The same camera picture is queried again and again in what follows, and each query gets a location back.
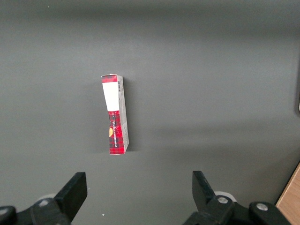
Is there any red plaid carton box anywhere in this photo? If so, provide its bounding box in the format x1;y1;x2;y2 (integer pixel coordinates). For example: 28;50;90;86
101;73;130;156

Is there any wooden drawer cabinet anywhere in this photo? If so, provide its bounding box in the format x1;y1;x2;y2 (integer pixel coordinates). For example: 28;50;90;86
275;160;300;225

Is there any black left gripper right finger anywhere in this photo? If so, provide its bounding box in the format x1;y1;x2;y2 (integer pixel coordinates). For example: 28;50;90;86
182;170;291;225

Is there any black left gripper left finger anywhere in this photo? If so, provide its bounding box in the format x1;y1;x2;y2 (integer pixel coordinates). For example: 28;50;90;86
0;172;88;225

